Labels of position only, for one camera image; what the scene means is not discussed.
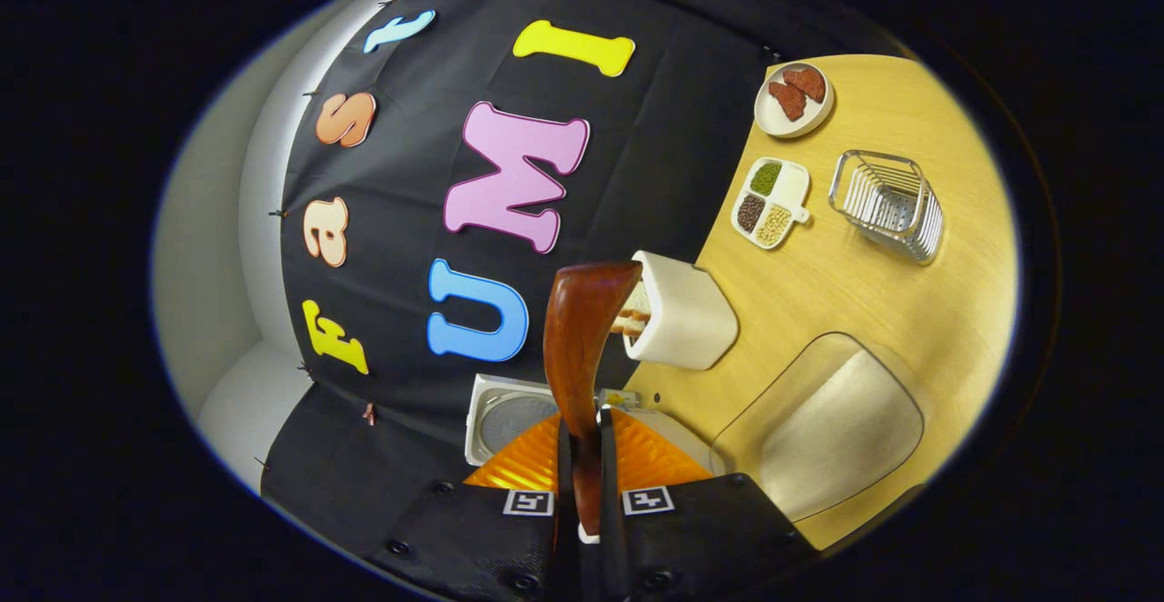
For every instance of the white round plate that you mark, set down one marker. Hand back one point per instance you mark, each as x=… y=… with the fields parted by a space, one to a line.
x=771 y=120

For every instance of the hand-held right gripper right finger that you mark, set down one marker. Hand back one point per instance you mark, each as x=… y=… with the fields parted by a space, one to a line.
x=607 y=547

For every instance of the black backdrop cloth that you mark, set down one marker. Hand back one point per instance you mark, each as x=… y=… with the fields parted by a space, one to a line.
x=673 y=175

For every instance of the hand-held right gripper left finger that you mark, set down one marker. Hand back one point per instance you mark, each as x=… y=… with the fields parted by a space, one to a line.
x=564 y=529

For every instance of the toasted bread slice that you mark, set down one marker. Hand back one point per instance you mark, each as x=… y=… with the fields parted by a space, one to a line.
x=638 y=300
x=629 y=324

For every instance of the clear container of rice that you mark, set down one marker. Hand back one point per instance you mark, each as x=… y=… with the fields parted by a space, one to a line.
x=827 y=429

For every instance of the white rice cooker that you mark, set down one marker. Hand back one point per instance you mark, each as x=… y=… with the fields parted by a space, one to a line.
x=496 y=402

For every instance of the pink cloth clip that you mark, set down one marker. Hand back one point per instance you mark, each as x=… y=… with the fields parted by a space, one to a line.
x=369 y=415

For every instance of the brown wooden spoon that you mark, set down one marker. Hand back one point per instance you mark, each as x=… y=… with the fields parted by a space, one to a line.
x=582 y=338

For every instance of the white divided dish of beans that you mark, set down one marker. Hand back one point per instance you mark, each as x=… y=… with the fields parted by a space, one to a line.
x=773 y=206

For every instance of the white toaster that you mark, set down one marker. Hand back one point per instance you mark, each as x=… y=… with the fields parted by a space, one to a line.
x=691 y=316

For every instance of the red meat piece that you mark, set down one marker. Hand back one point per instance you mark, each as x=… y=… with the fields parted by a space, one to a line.
x=807 y=84
x=789 y=100

